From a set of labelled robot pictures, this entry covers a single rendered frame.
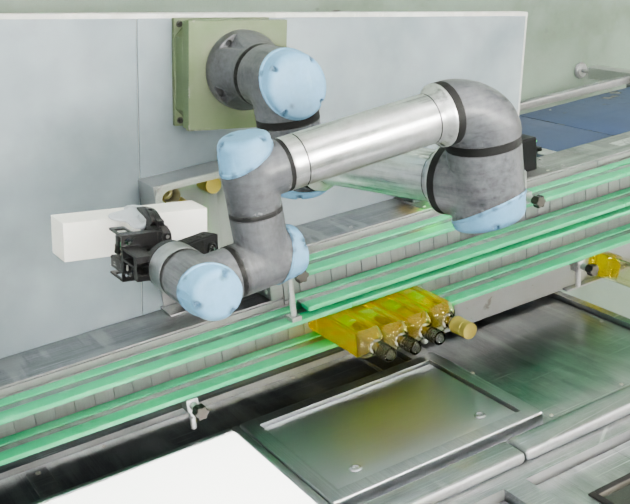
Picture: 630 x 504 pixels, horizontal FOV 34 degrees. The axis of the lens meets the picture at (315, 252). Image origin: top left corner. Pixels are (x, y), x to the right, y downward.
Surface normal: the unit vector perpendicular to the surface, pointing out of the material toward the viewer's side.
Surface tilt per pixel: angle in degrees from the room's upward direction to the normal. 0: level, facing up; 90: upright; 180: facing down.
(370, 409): 90
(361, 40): 0
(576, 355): 90
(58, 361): 90
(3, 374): 90
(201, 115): 2
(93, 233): 0
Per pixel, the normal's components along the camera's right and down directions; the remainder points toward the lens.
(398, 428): -0.11, -0.93
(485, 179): -0.15, 0.41
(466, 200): -0.61, 0.39
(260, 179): 0.41, 0.30
